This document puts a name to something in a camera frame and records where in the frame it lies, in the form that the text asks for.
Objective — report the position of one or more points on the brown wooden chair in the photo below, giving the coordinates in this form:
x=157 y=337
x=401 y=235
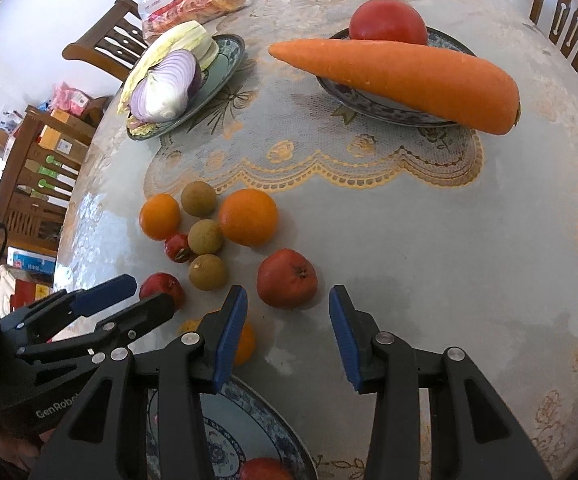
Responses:
x=19 y=200

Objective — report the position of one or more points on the pink plastic bag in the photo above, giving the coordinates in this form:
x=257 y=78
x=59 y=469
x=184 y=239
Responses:
x=71 y=99

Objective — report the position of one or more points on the yellow cardboard box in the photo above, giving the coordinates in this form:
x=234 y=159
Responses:
x=66 y=117

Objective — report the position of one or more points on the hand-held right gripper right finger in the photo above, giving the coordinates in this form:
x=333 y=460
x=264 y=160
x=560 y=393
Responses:
x=344 y=340

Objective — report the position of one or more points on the blue floral plate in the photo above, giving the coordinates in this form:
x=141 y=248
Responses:
x=251 y=420

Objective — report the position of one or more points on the blue patterned plate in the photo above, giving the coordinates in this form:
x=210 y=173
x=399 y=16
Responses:
x=369 y=109

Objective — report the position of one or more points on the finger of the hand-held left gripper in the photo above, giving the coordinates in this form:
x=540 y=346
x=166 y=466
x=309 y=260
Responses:
x=104 y=292
x=144 y=315

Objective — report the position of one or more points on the floral lace tablecloth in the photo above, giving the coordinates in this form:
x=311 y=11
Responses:
x=419 y=235

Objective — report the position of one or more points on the large orange carrot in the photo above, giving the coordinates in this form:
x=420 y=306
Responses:
x=409 y=85

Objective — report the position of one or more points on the red tomato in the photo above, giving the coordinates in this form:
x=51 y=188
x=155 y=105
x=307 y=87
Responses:
x=386 y=20

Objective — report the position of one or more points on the brown longan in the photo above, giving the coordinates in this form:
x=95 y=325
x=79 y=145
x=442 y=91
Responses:
x=208 y=271
x=199 y=199
x=205 y=236

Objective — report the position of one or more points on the red crabapple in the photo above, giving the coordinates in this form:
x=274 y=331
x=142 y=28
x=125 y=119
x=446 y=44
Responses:
x=161 y=289
x=264 y=469

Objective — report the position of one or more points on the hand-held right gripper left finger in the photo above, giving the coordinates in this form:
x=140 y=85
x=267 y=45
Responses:
x=231 y=340

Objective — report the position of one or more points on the small orange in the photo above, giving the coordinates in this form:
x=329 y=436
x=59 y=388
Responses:
x=159 y=216

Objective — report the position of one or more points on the cherry tomato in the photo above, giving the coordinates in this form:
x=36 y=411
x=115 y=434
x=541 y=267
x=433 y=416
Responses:
x=178 y=248

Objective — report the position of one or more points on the blue box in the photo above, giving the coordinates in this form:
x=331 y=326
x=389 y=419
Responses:
x=31 y=260

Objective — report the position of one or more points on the red persimmon fruit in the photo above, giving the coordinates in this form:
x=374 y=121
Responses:
x=286 y=278

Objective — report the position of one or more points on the napa cabbage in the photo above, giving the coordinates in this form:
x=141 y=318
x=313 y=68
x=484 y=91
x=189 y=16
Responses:
x=181 y=40

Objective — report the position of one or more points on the large orange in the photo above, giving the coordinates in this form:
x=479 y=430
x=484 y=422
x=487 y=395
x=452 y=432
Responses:
x=248 y=216

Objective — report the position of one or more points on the halved red onion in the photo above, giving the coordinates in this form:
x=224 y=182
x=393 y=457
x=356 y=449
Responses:
x=169 y=85

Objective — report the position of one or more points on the green rimmed patterned plate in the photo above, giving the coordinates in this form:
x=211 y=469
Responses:
x=219 y=75

